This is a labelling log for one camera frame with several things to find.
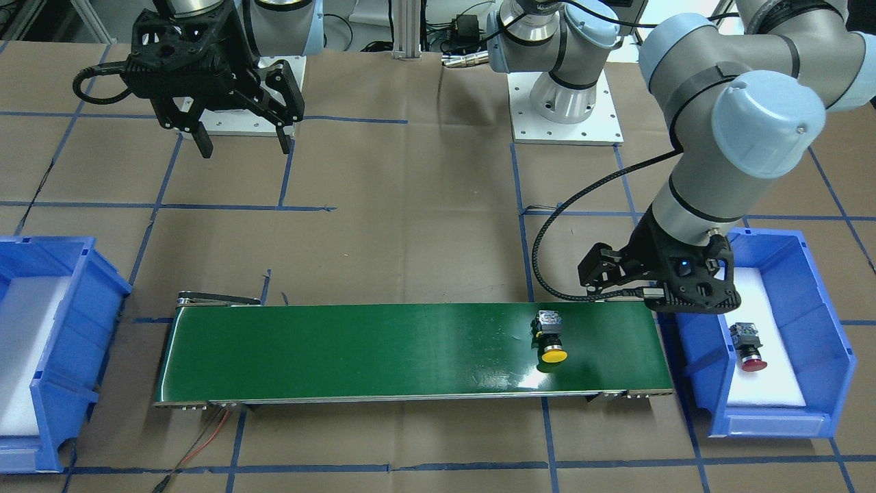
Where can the aluminium frame post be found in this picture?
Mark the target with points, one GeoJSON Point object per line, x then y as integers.
{"type": "Point", "coordinates": [406, 25]}

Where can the yellow push button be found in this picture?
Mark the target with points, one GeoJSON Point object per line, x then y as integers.
{"type": "Point", "coordinates": [548, 326]}

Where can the blue destination bin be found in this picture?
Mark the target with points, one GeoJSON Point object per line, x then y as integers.
{"type": "Point", "coordinates": [64, 386]}

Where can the green conveyor belt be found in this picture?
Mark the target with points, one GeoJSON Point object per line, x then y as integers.
{"type": "Point", "coordinates": [278, 355]}

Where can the white foam pad destination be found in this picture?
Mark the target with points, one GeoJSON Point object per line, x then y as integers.
{"type": "Point", "coordinates": [28, 310]}

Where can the white foam pad source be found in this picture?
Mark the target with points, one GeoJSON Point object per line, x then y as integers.
{"type": "Point", "coordinates": [776, 385]}

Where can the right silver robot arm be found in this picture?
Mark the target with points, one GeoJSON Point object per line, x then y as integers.
{"type": "Point", "coordinates": [273, 28]}

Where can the red push button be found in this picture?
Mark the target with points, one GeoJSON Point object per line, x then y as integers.
{"type": "Point", "coordinates": [746, 343]}

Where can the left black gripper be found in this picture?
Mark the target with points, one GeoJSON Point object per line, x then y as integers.
{"type": "Point", "coordinates": [647, 252]}

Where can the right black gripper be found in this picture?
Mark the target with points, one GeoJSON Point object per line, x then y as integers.
{"type": "Point", "coordinates": [236, 57]}

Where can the blue source bin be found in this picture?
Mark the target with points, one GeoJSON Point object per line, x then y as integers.
{"type": "Point", "coordinates": [818, 349]}

